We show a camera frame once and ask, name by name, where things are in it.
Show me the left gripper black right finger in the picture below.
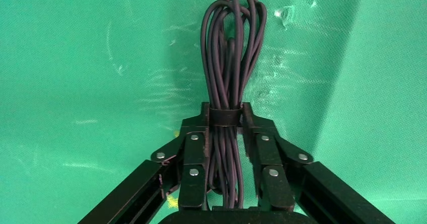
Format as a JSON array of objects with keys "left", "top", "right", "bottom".
[{"left": 241, "top": 102, "right": 396, "bottom": 224}]

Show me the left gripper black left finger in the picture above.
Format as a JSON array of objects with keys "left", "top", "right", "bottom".
[{"left": 78, "top": 102, "right": 211, "bottom": 224}]

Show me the black data cable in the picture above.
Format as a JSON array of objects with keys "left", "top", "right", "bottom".
[{"left": 200, "top": 0, "right": 268, "bottom": 210}]

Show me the green table mat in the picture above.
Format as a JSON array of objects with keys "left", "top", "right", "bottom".
[{"left": 0, "top": 0, "right": 427, "bottom": 224}]

